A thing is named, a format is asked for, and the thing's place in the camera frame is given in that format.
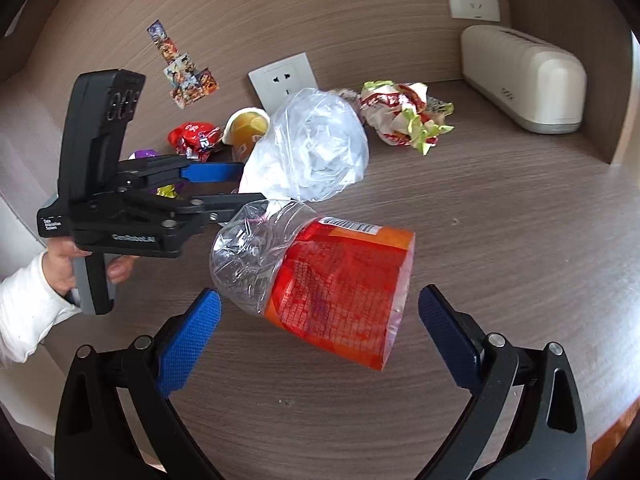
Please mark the cream ribbed toaster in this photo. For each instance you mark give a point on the cream ribbed toaster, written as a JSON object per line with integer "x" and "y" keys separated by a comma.
{"x": 525, "y": 80}

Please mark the gold foil wrapper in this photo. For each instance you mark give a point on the gold foil wrapper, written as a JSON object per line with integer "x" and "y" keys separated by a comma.
{"x": 166, "y": 190}

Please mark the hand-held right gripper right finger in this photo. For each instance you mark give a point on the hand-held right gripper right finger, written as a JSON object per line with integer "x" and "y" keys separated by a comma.
{"x": 445, "y": 332}

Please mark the clear plastic bag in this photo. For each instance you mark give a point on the clear plastic bag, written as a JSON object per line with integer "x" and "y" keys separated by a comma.
{"x": 312, "y": 145}

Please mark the red snack wrapper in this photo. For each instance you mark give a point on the red snack wrapper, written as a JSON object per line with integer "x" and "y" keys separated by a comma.
{"x": 192, "y": 140}

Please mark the person's left hand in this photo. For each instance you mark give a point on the person's left hand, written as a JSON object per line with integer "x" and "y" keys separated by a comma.
{"x": 60, "y": 265}

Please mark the clear plastic bottle orange label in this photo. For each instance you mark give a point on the clear plastic bottle orange label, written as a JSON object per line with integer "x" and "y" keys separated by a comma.
{"x": 335, "y": 290}

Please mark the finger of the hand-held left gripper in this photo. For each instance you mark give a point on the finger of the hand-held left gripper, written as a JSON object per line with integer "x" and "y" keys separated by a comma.
{"x": 235, "y": 205}
{"x": 212, "y": 172}

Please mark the purple wrapper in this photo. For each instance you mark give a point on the purple wrapper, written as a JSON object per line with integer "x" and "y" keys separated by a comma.
{"x": 142, "y": 154}

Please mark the strip of picture stickers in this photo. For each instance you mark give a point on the strip of picture stickers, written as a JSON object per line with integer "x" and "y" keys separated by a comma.
{"x": 185, "y": 72}

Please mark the crumpled red green food wrapper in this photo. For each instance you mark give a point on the crumpled red green food wrapper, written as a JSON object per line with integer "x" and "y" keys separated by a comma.
{"x": 400, "y": 110}

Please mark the person's left forearm white sleeve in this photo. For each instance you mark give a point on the person's left forearm white sleeve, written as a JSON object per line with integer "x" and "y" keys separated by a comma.
{"x": 25, "y": 310}

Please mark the yellow plastic cup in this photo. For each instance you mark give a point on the yellow plastic cup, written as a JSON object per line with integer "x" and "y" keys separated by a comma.
{"x": 245, "y": 127}

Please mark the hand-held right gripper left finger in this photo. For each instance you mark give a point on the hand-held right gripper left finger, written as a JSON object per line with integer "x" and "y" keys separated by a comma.
{"x": 192, "y": 335}

